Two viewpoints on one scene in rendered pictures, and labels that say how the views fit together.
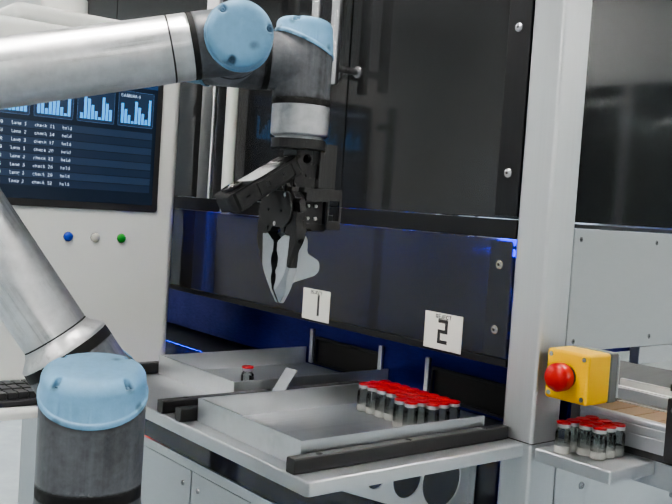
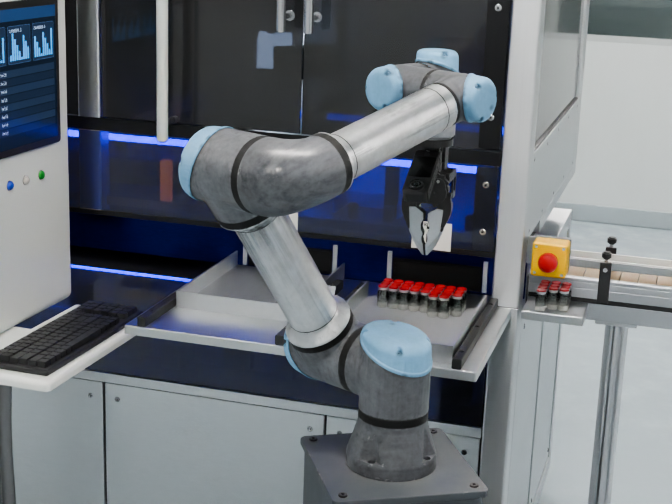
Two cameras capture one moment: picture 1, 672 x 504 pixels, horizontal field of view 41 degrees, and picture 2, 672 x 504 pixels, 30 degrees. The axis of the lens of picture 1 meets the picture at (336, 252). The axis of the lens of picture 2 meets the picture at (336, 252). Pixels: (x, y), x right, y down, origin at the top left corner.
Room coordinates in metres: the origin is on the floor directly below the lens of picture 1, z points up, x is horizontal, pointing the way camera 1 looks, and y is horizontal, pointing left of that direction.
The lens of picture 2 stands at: (-0.53, 1.45, 1.68)
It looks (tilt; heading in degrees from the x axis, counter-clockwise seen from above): 15 degrees down; 325
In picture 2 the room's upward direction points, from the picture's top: 2 degrees clockwise
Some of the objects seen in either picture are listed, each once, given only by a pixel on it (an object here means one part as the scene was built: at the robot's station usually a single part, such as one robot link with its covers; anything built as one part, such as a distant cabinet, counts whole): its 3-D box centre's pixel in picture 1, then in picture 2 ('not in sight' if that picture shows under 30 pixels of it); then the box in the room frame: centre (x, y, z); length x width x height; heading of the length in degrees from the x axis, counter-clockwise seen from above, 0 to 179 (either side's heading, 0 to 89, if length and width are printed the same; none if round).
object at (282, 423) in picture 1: (341, 418); (406, 319); (1.33, -0.02, 0.90); 0.34 x 0.26 x 0.04; 129
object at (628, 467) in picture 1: (599, 459); (555, 308); (1.29, -0.40, 0.87); 0.14 x 0.13 x 0.02; 129
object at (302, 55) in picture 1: (300, 62); (435, 81); (1.17, 0.06, 1.39); 0.09 x 0.08 x 0.11; 103
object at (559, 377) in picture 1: (561, 376); (548, 262); (1.25, -0.33, 0.99); 0.04 x 0.04 x 0.04; 39
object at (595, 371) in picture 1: (580, 374); (551, 256); (1.28, -0.36, 1.00); 0.08 x 0.07 x 0.07; 129
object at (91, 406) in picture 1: (92, 419); (392, 367); (1.00, 0.26, 0.96); 0.13 x 0.12 x 0.14; 13
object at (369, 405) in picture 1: (396, 407); (419, 300); (1.40, -0.11, 0.90); 0.18 x 0.02 x 0.05; 39
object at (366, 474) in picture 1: (296, 408); (330, 315); (1.49, 0.05, 0.87); 0.70 x 0.48 x 0.02; 39
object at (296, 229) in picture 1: (290, 232); (439, 206); (1.14, 0.06, 1.18); 0.05 x 0.02 x 0.09; 38
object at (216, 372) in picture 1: (273, 371); (264, 284); (1.66, 0.10, 0.90); 0.34 x 0.26 x 0.04; 129
